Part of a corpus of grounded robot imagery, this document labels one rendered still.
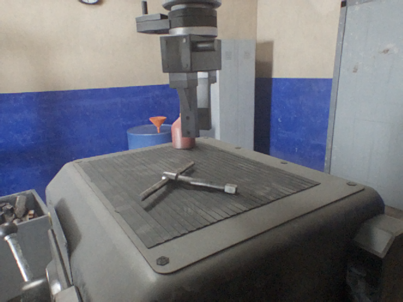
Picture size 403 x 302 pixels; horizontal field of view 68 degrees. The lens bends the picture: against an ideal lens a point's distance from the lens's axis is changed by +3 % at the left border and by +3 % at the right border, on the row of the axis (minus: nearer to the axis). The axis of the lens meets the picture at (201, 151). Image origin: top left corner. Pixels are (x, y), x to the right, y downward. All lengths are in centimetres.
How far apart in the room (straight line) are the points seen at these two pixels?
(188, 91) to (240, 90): 351
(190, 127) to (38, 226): 204
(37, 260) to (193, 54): 226
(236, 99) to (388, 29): 169
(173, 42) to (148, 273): 30
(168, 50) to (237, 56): 347
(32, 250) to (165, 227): 211
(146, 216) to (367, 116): 342
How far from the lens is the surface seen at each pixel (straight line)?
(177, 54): 43
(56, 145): 363
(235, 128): 397
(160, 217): 45
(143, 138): 316
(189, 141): 78
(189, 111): 46
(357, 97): 377
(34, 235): 245
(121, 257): 40
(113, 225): 46
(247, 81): 402
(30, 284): 75
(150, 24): 50
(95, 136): 369
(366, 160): 383
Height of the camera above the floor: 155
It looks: 16 degrees down
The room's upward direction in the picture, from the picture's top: 2 degrees counter-clockwise
